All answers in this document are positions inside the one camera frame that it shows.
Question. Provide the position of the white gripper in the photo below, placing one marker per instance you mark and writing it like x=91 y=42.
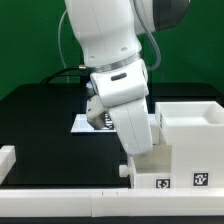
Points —
x=123 y=93

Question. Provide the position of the tall white drawer cabinet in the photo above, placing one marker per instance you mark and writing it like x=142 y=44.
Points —
x=195 y=133

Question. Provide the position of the white drawer with knob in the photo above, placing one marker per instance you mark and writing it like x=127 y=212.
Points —
x=150 y=171

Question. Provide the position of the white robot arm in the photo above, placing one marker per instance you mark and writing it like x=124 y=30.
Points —
x=107 y=31

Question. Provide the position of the white marker tag plate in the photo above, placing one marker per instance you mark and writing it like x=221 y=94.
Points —
x=81 y=125

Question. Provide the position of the white U-shaped border fence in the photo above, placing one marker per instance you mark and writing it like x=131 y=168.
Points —
x=103 y=202

